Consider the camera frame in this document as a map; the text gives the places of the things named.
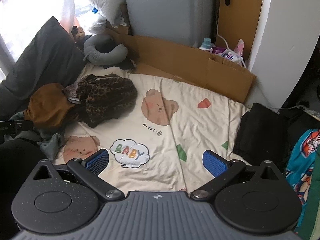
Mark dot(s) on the black folded clothes stack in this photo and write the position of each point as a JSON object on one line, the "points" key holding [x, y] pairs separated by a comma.
{"points": [[260, 132]]}

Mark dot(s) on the brown wooden board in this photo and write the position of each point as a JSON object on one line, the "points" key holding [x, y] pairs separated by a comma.
{"points": [[240, 17]]}

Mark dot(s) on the brown garment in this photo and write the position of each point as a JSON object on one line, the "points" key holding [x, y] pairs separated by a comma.
{"points": [[47, 105]]}

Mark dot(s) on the dark grey pillow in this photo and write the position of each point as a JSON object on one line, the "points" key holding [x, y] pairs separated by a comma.
{"points": [[42, 55]]}

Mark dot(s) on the grey upright mattress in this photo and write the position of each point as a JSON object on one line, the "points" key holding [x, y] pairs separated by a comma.
{"points": [[170, 10]]}

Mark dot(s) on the white pillow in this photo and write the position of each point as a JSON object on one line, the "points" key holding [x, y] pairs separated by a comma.
{"points": [[105, 2]]}

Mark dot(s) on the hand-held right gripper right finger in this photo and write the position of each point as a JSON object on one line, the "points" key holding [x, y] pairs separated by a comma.
{"points": [[213, 163]]}

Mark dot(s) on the leopard print skirt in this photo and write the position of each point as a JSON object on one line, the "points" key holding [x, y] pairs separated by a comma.
{"points": [[107, 97]]}

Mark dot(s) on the cream bear print bed sheet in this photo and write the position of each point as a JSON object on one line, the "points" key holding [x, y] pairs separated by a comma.
{"points": [[160, 140]]}

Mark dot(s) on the teal cartoon print cloth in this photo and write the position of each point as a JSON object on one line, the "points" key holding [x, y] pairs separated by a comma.
{"points": [[302, 170]]}

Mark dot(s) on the flattened cardboard sheet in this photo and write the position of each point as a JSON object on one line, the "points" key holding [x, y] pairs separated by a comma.
{"points": [[175, 55]]}

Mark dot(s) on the purple and white detergent bag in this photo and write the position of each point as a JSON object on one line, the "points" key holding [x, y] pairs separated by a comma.
{"points": [[225, 53]]}

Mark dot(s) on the sheer white curtain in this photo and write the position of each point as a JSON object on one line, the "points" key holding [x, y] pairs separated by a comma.
{"points": [[32, 5]]}

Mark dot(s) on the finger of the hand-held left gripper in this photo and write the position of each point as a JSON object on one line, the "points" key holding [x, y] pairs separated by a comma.
{"points": [[20, 125]]}

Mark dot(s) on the grey neck pillow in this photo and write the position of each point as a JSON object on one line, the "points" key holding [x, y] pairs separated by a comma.
{"points": [[117, 55]]}

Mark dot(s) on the small brown plush toy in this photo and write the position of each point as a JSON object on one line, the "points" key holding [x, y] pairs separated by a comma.
{"points": [[79, 33]]}

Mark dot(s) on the small dark cloth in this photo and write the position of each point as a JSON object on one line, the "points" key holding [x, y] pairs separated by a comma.
{"points": [[125, 65]]}

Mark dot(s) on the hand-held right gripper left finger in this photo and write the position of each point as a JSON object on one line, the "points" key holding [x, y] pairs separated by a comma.
{"points": [[97, 161]]}

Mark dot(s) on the white bottle with teal cap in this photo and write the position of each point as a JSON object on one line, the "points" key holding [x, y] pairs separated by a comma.
{"points": [[206, 45]]}

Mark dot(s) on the grey-green garment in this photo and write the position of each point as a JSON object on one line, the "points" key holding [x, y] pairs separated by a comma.
{"points": [[51, 145]]}

